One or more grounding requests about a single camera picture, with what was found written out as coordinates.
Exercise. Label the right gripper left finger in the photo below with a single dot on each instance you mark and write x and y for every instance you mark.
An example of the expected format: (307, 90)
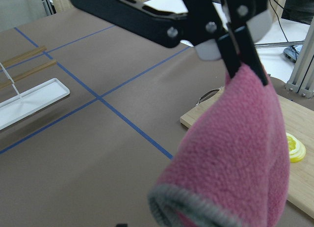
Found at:
(228, 54)

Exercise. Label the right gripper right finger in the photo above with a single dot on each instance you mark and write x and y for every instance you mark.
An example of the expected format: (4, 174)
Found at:
(248, 53)

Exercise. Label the pink microfiber cloth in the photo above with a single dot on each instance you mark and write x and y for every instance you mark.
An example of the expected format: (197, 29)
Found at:
(232, 166)

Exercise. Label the bamboo cutting board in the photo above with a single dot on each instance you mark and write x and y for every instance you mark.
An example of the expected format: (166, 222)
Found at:
(251, 124)

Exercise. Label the yellow lemon slices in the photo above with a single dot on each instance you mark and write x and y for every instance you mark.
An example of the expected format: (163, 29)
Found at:
(297, 150)

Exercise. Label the aluminium frame post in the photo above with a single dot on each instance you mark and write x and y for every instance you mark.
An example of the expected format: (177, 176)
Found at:
(301, 80)

